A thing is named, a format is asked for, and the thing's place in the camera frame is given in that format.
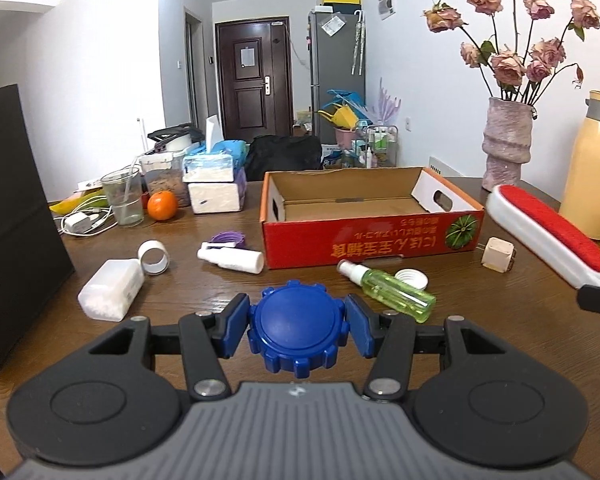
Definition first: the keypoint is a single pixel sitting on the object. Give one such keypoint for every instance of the yellow box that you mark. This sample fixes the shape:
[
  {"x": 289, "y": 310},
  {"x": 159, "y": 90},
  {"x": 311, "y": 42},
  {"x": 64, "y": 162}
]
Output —
[{"x": 340, "y": 0}]

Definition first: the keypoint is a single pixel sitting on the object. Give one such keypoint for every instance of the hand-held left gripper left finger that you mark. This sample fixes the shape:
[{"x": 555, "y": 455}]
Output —
[{"x": 235, "y": 322}]

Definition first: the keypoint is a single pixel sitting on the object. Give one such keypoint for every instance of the metal storage rack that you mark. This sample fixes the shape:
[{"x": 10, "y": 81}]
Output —
[{"x": 380, "y": 145}]

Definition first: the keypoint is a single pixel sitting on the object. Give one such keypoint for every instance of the blue gear-shaped lid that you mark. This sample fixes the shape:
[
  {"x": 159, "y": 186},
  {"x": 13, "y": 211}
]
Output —
[{"x": 295, "y": 327}]

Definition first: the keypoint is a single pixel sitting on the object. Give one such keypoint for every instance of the yellow hangers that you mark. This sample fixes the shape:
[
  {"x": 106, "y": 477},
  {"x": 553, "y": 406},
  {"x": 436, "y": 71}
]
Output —
[{"x": 347, "y": 117}]

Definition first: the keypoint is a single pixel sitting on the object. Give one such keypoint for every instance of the red cardboard box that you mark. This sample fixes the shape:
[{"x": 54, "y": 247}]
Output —
[{"x": 380, "y": 245}]

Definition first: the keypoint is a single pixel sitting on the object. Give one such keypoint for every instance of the white tape roll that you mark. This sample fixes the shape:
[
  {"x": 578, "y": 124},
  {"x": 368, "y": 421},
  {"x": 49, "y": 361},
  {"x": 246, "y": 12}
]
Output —
[{"x": 145, "y": 250}]

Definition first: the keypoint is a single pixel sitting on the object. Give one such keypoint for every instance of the grey refrigerator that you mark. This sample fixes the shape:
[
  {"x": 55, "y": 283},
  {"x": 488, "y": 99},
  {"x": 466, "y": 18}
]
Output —
[{"x": 330, "y": 70}]

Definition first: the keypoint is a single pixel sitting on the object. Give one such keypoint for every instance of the yellow thermos jug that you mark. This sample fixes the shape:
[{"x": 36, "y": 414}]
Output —
[{"x": 587, "y": 170}]

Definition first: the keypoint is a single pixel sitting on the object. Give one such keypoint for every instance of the white charger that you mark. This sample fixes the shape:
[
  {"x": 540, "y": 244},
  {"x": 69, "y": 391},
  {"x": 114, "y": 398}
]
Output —
[{"x": 80, "y": 222}]

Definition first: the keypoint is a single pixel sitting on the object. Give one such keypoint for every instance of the clear drinking straw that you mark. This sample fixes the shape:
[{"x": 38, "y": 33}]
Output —
[{"x": 128, "y": 185}]

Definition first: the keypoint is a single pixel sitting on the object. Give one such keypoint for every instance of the blue hangers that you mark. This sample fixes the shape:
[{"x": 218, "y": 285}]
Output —
[{"x": 342, "y": 94}]

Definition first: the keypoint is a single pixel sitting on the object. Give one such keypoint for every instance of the orange fruit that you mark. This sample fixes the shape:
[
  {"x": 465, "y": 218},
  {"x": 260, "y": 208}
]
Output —
[{"x": 162, "y": 205}]

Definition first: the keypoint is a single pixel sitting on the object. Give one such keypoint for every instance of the clear food container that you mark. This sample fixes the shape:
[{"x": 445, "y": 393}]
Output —
[{"x": 162, "y": 180}]

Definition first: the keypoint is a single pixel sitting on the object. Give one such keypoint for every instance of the yellow banana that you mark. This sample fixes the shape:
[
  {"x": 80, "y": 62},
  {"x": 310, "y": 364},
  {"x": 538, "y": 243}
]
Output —
[{"x": 67, "y": 205}]

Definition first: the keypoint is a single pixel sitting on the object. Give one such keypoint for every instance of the white spray bottle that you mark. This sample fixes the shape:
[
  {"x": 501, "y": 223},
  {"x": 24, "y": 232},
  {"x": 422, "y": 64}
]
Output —
[{"x": 240, "y": 260}]

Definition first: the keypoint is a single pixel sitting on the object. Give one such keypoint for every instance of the white plastic container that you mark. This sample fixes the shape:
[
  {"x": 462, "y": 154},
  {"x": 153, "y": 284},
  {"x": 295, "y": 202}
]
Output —
[{"x": 110, "y": 292}]

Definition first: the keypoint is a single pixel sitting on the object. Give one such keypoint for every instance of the black folding chair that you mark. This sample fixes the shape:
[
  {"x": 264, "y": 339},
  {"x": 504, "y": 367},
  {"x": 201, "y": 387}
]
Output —
[{"x": 285, "y": 157}]

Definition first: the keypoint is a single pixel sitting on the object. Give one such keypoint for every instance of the white folded umbrella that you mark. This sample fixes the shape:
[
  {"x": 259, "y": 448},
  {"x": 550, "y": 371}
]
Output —
[{"x": 358, "y": 45}]

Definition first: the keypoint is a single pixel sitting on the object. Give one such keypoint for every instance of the glass cup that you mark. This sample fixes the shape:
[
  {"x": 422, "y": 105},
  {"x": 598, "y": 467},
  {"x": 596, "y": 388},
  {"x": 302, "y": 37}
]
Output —
[{"x": 122, "y": 207}]

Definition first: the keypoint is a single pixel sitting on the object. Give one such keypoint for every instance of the small beige cube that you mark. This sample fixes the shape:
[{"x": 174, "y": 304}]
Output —
[{"x": 496, "y": 255}]

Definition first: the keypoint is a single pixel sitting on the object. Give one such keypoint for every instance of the purple tissue pack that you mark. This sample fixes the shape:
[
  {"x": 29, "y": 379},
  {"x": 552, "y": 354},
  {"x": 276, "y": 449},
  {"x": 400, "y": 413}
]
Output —
[{"x": 215, "y": 197}]

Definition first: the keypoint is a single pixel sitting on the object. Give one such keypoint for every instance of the black board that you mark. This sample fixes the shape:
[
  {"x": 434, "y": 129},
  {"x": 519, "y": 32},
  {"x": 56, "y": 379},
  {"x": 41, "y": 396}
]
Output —
[{"x": 15, "y": 220}]

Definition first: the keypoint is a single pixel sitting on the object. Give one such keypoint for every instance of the white bottle cap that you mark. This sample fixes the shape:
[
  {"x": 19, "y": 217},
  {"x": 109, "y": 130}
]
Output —
[{"x": 411, "y": 275}]

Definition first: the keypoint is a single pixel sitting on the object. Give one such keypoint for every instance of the pink bucket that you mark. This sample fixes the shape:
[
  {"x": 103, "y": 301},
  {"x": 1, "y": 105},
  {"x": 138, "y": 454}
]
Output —
[{"x": 345, "y": 137}]

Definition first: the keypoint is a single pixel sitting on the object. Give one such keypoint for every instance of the red and white lint brush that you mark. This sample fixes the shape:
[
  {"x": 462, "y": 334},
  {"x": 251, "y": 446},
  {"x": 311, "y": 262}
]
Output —
[{"x": 545, "y": 230}]

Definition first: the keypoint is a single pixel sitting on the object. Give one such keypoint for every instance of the green spray bottle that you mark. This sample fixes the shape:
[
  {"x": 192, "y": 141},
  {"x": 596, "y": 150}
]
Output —
[{"x": 395, "y": 292}]

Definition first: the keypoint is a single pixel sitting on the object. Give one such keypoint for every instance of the white leaning board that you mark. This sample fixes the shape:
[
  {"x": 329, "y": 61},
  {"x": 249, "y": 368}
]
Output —
[{"x": 437, "y": 165}]

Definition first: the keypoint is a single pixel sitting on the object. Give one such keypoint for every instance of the purple hangers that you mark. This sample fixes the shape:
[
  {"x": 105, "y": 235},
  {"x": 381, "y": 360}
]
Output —
[{"x": 385, "y": 105}]

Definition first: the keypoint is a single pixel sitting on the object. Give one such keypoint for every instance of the purple gear-shaped lid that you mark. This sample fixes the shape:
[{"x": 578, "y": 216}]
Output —
[{"x": 225, "y": 236}]

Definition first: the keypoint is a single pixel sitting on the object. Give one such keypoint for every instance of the white thin rod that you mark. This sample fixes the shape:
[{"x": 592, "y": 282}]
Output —
[{"x": 142, "y": 135}]

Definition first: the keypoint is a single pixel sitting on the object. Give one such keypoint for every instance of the dark brown door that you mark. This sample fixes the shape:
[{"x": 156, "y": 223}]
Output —
[{"x": 252, "y": 85}]

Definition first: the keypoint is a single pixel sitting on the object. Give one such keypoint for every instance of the pale pink flat box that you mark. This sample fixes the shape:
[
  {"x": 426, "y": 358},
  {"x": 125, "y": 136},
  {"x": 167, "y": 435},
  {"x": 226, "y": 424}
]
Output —
[{"x": 87, "y": 185}]

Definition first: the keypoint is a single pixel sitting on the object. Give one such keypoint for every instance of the clear plastic bag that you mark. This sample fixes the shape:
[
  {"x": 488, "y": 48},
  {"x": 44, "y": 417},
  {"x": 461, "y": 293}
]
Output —
[{"x": 336, "y": 26}]

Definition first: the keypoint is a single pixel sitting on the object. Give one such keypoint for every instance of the blue tissue pack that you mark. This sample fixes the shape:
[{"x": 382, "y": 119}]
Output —
[{"x": 207, "y": 165}]

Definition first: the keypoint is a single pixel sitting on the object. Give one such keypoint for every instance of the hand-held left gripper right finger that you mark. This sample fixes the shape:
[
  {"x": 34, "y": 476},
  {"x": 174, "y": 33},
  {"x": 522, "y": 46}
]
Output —
[{"x": 360, "y": 327}]

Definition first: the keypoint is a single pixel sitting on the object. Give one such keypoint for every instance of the dried pink roses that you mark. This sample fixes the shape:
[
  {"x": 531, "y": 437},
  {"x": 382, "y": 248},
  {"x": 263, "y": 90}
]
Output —
[{"x": 507, "y": 67}]

